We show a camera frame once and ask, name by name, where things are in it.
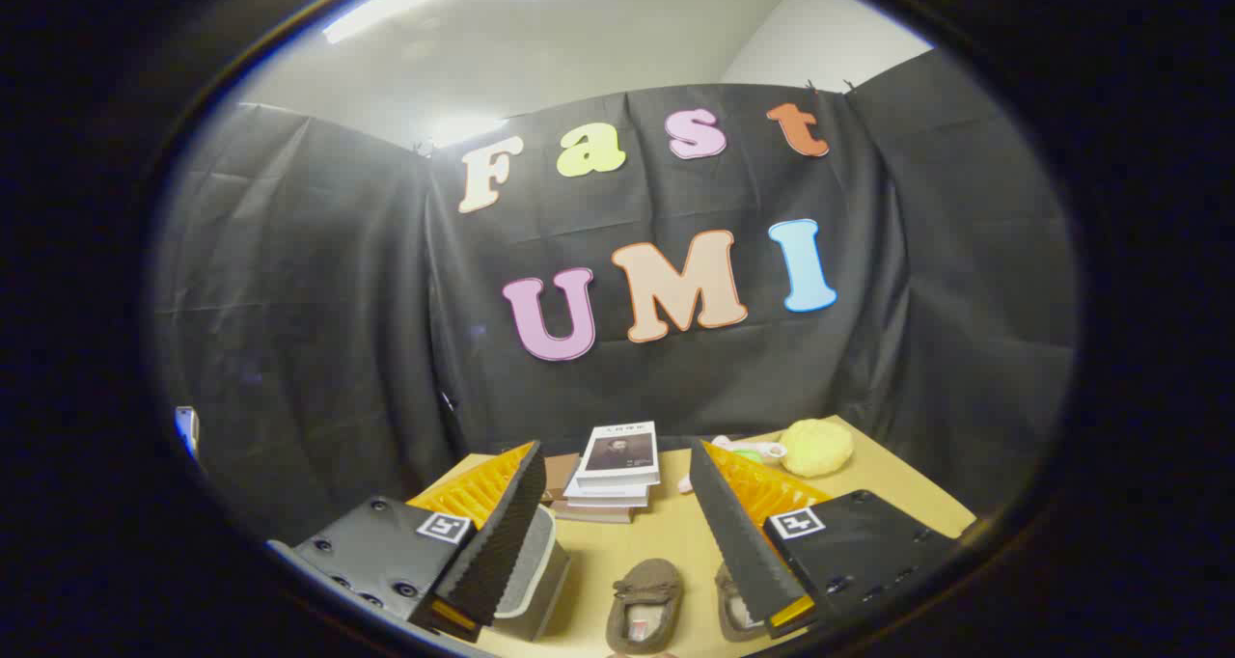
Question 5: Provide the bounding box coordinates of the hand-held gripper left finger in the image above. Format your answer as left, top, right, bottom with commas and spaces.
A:
289, 439, 548, 642

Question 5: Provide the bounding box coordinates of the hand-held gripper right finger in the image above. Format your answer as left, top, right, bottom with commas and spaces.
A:
688, 438, 968, 640

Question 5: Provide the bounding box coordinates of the grey fabric storage box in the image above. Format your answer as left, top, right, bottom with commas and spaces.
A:
492, 506, 572, 643

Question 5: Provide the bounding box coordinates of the brown fuzzy slipper shoe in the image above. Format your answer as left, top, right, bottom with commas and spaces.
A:
714, 562, 773, 643
606, 558, 684, 655

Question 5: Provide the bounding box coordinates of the brown book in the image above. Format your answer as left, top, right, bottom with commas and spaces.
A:
540, 452, 581, 503

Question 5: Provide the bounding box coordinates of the green and pink plush toy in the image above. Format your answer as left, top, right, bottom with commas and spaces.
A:
678, 434, 788, 495

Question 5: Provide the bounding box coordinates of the beige book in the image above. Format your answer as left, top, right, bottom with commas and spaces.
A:
550, 499, 638, 525

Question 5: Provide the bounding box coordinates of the plain white book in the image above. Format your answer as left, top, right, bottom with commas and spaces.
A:
564, 480, 653, 507

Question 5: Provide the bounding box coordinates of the yellow plush toy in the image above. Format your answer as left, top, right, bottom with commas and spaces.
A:
778, 417, 856, 479

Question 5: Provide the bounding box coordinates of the white book with portrait cover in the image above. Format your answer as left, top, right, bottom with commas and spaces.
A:
576, 421, 662, 490

